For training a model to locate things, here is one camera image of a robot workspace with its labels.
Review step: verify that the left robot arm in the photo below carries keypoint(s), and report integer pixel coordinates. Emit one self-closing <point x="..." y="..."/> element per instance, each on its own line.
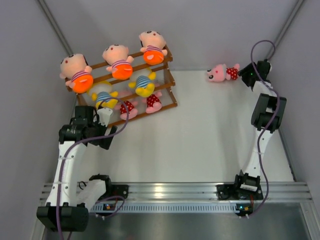
<point x="65" y="209"/>

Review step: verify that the pink pig plush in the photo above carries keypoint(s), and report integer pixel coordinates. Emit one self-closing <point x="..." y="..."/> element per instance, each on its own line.
<point x="153" y="103"/>
<point x="221" y="72"/>
<point x="129" y="108"/>

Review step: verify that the boy doll orange pants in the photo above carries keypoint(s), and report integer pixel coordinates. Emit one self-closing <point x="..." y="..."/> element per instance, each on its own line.
<point x="153" y="47"/>
<point x="119" y="61"/>

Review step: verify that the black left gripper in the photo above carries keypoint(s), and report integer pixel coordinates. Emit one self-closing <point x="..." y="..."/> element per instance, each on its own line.
<point x="103" y="143"/>

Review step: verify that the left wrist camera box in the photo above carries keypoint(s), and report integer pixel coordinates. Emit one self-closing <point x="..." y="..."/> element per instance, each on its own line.
<point x="104" y="114"/>

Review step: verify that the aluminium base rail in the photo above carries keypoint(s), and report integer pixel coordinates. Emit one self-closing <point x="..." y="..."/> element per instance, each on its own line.
<point x="197" y="197"/>

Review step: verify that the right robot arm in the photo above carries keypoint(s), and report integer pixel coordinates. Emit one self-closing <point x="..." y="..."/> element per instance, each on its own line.
<point x="266" y="119"/>

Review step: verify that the yellow striped plush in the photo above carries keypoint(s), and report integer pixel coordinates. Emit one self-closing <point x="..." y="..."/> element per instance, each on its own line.
<point x="142" y="81"/>
<point x="103" y="95"/>

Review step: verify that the wooden shelf rack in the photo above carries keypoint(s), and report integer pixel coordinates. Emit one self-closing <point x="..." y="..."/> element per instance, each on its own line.
<point x="164" y="82"/>

